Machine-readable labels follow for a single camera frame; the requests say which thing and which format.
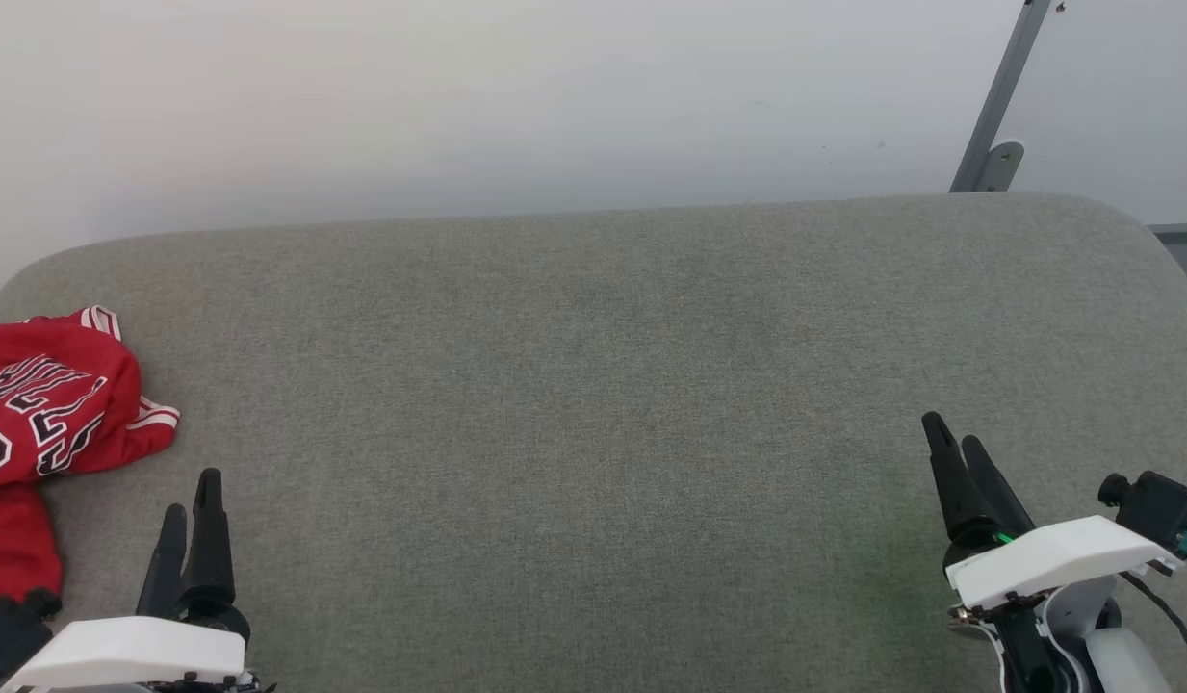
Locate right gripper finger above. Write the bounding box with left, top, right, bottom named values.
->
left=961, top=435, right=1035, bottom=535
left=921, top=412, right=1000, bottom=548

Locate red and white basketball jersey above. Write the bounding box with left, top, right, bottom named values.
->
left=0, top=306, right=181, bottom=609

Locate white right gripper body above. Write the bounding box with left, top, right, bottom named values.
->
left=944, top=516, right=1181, bottom=693

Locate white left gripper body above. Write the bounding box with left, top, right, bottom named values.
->
left=0, top=587, right=267, bottom=693

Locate grey metal pole bracket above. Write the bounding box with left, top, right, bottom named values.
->
left=978, top=141, right=1025, bottom=193

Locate grey metal pole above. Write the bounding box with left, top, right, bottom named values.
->
left=949, top=0, right=1052, bottom=193

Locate grey fabric sofa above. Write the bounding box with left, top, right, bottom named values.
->
left=0, top=192, right=1187, bottom=693

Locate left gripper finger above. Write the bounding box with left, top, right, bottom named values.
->
left=137, top=503, right=188, bottom=617
left=182, top=469, right=236, bottom=596

